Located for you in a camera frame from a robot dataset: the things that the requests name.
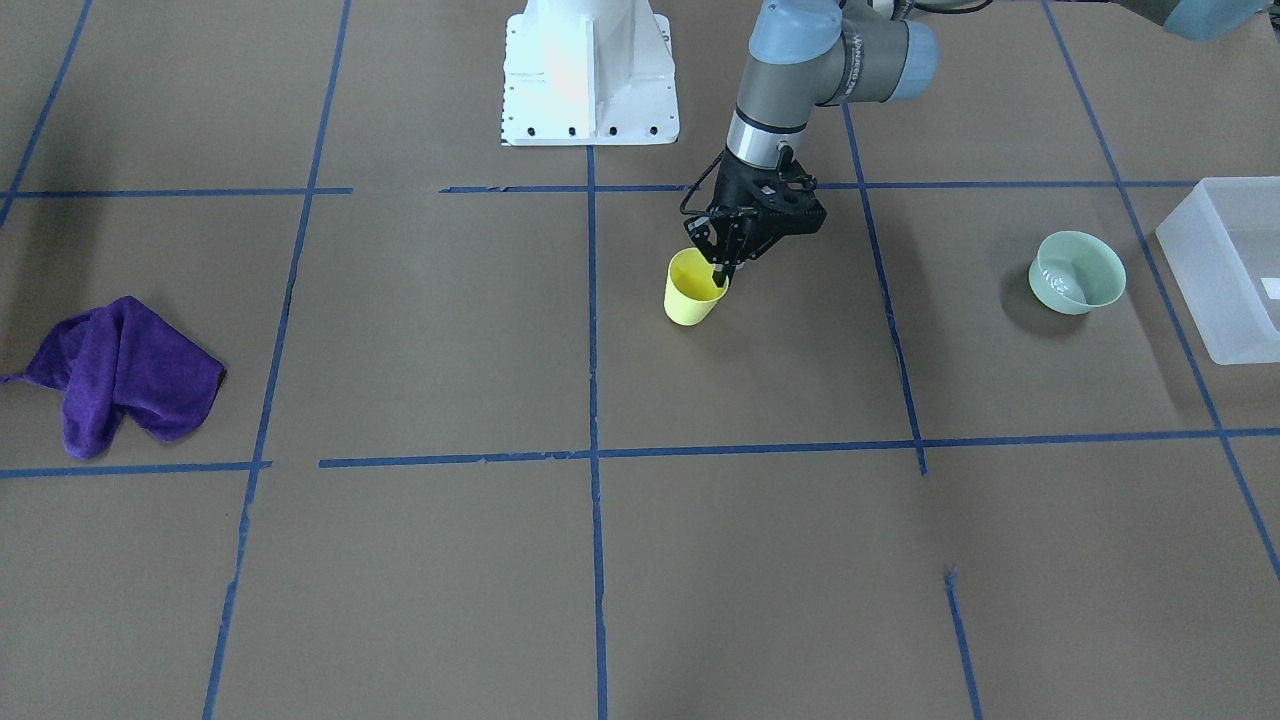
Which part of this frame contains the green ceramic bowl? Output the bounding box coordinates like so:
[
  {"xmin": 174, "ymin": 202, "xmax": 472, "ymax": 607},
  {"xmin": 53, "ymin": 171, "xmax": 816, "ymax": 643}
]
[{"xmin": 1027, "ymin": 231, "xmax": 1128, "ymax": 316}]

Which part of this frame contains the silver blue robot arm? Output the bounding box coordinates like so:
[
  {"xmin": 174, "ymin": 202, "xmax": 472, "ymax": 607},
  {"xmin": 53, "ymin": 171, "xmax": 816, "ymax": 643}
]
[{"xmin": 680, "ymin": 1, "xmax": 986, "ymax": 291}]

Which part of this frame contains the purple cloth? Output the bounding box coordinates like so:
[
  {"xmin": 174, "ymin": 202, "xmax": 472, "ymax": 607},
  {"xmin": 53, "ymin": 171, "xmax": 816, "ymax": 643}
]
[{"xmin": 3, "ymin": 296, "xmax": 227, "ymax": 461}]

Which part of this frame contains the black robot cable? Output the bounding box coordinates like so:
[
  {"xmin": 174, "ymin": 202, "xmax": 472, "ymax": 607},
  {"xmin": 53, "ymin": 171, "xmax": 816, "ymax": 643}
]
[{"xmin": 680, "ymin": 150, "xmax": 727, "ymax": 217}]

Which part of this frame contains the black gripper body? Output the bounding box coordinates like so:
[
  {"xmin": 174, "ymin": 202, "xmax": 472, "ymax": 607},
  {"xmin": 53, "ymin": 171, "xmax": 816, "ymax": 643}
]
[{"xmin": 684, "ymin": 150, "xmax": 827, "ymax": 269}]

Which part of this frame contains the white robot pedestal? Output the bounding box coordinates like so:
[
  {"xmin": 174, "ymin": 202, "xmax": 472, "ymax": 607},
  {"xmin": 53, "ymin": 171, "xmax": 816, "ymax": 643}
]
[{"xmin": 500, "ymin": 1, "xmax": 681, "ymax": 147}]

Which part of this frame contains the yellow plastic cup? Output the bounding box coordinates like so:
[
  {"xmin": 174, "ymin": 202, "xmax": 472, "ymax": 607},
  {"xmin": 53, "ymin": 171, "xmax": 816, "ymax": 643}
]
[{"xmin": 663, "ymin": 247, "xmax": 730, "ymax": 327}]

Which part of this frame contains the clear plastic storage box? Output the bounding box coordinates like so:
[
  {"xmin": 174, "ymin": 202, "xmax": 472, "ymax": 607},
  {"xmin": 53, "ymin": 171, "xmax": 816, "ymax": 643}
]
[{"xmin": 1156, "ymin": 176, "xmax": 1279, "ymax": 365}]

